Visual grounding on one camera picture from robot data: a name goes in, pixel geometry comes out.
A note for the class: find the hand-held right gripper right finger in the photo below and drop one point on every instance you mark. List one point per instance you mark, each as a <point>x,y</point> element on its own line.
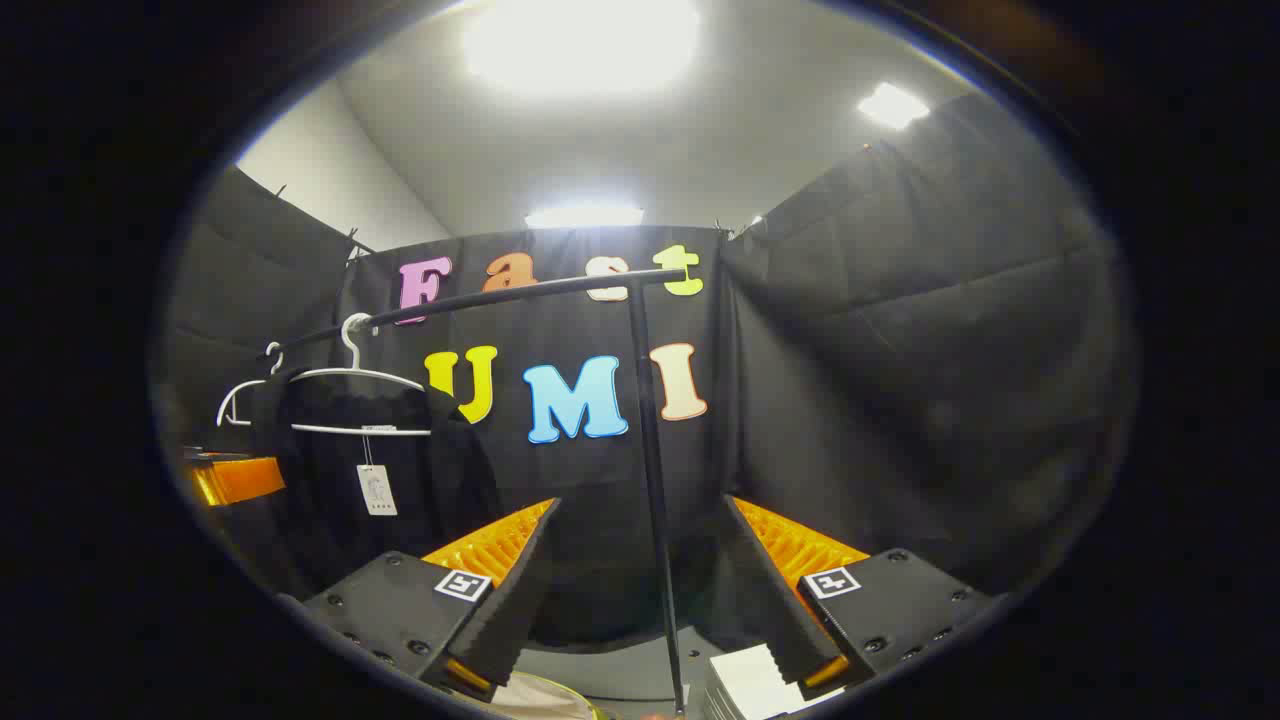
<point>770,600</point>

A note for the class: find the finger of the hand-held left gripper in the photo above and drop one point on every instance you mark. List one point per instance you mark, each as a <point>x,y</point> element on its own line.
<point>235,480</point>

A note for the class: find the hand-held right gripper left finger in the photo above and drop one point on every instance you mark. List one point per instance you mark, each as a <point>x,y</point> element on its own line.
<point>520,600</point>

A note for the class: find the black garment with tag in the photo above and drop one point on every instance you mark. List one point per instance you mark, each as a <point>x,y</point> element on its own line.
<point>320,480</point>

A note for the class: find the beige laundry hamper yellow rim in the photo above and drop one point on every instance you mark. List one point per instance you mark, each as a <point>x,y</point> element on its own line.
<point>540,702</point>

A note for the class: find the white plastic hanger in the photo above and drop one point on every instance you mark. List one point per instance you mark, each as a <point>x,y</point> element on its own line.
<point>353,358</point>
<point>228,400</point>

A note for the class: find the black clothes rack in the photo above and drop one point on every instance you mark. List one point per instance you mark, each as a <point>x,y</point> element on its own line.
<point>650,450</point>

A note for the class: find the white ribbed cabinet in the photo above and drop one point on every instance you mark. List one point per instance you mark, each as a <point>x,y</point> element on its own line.
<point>750,690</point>

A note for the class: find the black backdrop cloth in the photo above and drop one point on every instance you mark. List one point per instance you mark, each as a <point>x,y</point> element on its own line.
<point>900,350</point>

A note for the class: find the large ceiling light panel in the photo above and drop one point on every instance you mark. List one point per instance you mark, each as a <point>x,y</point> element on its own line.
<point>580,45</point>

